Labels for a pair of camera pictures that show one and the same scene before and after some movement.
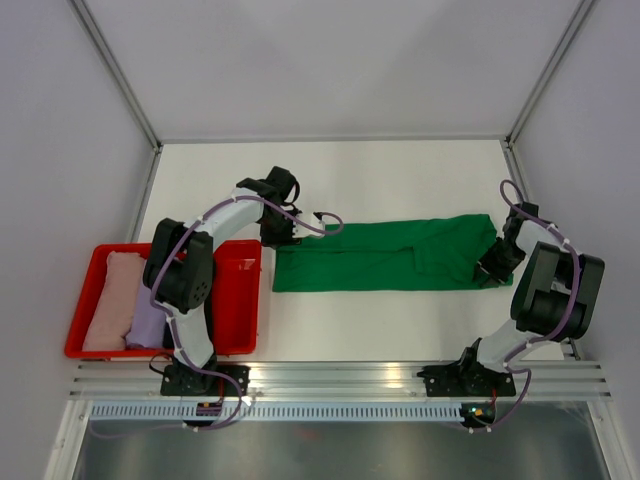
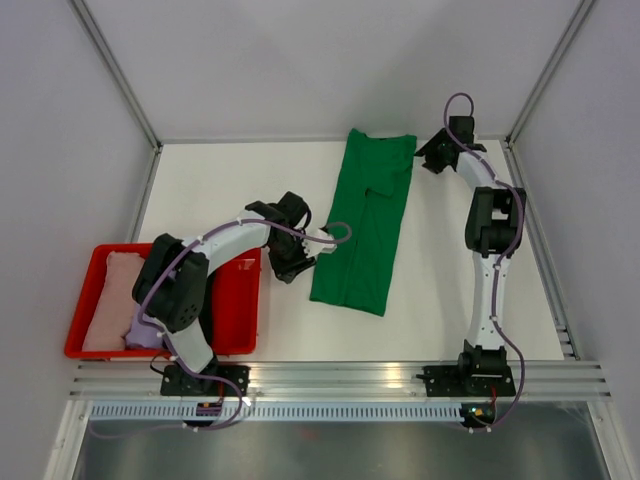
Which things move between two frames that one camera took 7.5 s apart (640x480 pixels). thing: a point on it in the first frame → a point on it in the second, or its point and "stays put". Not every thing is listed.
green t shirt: [433, 253] → [369, 192]
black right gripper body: [502, 259] → [435, 150]
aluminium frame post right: [581, 13] stays put
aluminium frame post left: [107, 54] stays put
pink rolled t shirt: [114, 313] stays put
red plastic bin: [236, 309] stays put
